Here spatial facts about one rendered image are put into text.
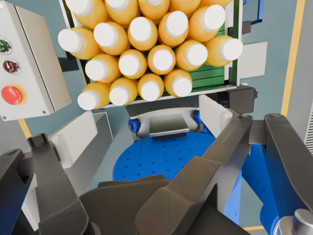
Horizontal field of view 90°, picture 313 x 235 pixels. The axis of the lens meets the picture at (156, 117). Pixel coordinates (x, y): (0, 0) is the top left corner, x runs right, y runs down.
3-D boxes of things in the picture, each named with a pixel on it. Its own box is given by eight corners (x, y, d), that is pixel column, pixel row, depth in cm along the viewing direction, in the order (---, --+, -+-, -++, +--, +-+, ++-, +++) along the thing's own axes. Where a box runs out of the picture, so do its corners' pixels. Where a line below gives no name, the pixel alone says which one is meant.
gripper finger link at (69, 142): (71, 168, 13) (62, 169, 13) (98, 132, 20) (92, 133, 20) (58, 136, 12) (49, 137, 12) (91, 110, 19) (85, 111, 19)
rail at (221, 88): (97, 106, 47) (93, 109, 44) (97, 104, 47) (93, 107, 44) (231, 87, 46) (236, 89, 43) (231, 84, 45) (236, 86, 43)
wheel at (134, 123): (135, 135, 46) (141, 133, 48) (132, 121, 45) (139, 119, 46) (128, 131, 50) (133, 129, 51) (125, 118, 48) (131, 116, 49)
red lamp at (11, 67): (9, 73, 29) (3, 74, 28) (3, 61, 28) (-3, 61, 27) (20, 72, 29) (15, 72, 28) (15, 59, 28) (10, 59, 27)
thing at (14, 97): (10, 105, 31) (5, 106, 30) (2, 86, 30) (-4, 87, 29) (28, 102, 31) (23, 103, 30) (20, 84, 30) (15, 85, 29)
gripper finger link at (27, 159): (46, 176, 11) (8, 180, 12) (78, 142, 16) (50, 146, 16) (38, 158, 11) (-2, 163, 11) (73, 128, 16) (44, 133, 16)
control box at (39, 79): (37, 107, 42) (1, 122, 32) (1, 23, 35) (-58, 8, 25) (73, 102, 41) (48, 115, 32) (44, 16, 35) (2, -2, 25)
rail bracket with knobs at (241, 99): (209, 107, 53) (221, 117, 43) (208, 85, 50) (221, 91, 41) (239, 102, 53) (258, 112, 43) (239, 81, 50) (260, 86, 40)
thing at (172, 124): (151, 123, 52) (150, 142, 40) (150, 117, 51) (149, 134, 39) (181, 119, 51) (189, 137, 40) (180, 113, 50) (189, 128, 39)
